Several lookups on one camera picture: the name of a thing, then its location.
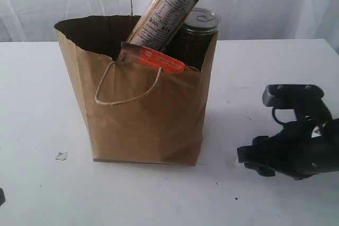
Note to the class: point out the brown pouch with orange band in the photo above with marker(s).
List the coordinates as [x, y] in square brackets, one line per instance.
[152, 58]

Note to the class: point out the brown paper bag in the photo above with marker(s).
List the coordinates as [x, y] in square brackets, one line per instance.
[133, 113]

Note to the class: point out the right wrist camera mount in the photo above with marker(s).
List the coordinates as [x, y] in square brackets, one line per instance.
[305, 99]

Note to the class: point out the pull-tab can dark grains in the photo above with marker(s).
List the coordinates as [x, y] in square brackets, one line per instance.
[191, 42]

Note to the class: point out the long noodle package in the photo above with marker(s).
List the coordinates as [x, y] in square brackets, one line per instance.
[159, 24]

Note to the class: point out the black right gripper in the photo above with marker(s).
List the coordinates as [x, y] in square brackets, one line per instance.
[297, 156]

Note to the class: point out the small torn plastic scrap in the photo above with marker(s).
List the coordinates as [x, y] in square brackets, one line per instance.
[62, 156]

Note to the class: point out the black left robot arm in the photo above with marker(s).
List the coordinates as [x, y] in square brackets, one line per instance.
[2, 197]

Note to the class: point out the white lump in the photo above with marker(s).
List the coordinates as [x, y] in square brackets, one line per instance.
[232, 162]

